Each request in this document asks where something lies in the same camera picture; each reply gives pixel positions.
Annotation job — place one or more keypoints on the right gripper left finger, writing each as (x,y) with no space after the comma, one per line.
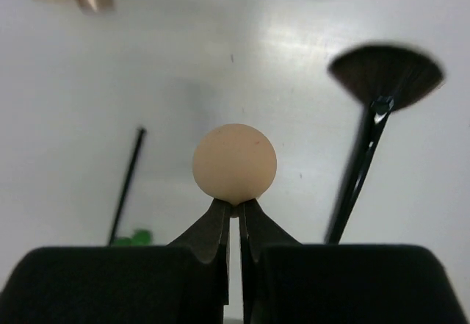
(185,281)

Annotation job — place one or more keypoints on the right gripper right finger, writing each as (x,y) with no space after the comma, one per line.
(285,281)

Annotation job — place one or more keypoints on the beige makeup sponge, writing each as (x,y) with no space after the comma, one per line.
(234,163)

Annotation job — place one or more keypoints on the green tube right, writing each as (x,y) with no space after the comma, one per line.
(141,237)

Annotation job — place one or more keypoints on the green tube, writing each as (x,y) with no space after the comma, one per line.
(141,237)
(122,241)

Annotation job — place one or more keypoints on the green tube left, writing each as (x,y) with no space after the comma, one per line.
(122,241)

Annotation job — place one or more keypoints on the black thin pencil right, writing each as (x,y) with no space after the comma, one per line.
(125,186)

